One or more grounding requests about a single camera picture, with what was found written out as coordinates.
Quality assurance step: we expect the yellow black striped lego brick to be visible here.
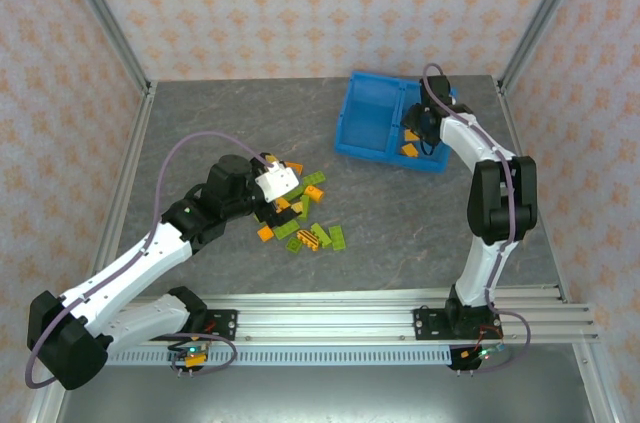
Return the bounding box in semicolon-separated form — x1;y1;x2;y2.
295;228;322;252

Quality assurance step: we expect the blue two-compartment plastic bin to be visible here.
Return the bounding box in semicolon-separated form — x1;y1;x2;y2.
333;70;460;174

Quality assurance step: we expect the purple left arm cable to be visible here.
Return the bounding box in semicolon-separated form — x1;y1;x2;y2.
24;134;276;389

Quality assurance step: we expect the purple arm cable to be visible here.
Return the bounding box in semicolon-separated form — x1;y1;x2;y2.
421;62;532;374
24;134;276;389

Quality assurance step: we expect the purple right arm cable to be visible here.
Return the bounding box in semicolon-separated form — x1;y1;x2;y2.
421;62;532;374

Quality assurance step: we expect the aluminium frame post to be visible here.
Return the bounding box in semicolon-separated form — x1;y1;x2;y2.
499;0;597;89
494;78;627;423
24;82;159;423
53;0;152;95

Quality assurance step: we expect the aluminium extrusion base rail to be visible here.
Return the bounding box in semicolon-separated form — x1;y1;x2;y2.
107;285;599;344

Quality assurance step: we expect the slotted grey cable duct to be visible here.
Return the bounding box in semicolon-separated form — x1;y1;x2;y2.
107;345;454;367

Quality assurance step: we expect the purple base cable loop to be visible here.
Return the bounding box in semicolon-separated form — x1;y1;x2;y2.
169;331;238;375

